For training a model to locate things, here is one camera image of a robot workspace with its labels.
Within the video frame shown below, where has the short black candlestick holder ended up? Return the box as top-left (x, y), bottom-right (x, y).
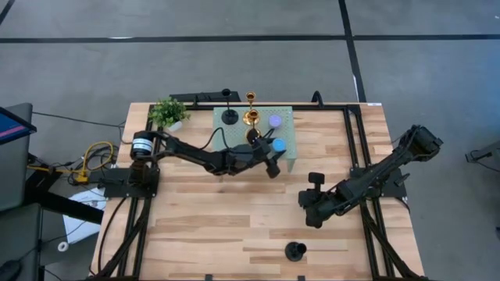
top-left (284, 240), bottom-right (308, 262)

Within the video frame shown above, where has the black flat bar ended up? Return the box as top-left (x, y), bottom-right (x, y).
top-left (170, 91), bottom-right (242, 104)

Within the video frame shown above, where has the white paper sheet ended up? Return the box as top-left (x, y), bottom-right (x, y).
top-left (62, 187), bottom-right (107, 245)

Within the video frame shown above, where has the green plant in white pot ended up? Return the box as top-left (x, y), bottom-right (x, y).
top-left (148, 97), bottom-right (191, 133)

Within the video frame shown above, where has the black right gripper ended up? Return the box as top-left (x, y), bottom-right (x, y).
top-left (298, 172), bottom-right (345, 229)

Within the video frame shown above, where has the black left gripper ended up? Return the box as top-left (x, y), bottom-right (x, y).
top-left (247, 128), bottom-right (288, 180)

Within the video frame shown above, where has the yellow cable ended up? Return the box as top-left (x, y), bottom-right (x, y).
top-left (27, 140), bottom-right (115, 185)

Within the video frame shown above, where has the monitor with blue screen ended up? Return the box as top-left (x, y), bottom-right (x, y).
top-left (0, 105), bottom-right (38, 146)

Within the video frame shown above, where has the grey desk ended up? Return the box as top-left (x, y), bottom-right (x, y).
top-left (0, 102), bottom-right (43, 281)

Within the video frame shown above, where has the black desk leg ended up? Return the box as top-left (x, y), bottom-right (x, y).
top-left (23, 167), bottom-right (105, 226)

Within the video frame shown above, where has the tall gold candlestick holder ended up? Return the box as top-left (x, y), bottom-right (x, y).
top-left (241, 91), bottom-right (261, 126)

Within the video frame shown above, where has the green perforated metal shelf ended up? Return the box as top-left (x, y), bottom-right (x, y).
top-left (212, 105), bottom-right (298, 173)

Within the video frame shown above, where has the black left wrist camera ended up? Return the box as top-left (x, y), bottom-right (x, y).
top-left (228, 143), bottom-right (255, 165)

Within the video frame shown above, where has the tall black candlestick holder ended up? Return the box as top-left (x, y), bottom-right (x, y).
top-left (220, 88), bottom-right (240, 126)

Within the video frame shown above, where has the black aluminium table frame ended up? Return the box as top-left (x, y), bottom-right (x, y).
top-left (87, 101), bottom-right (430, 281)

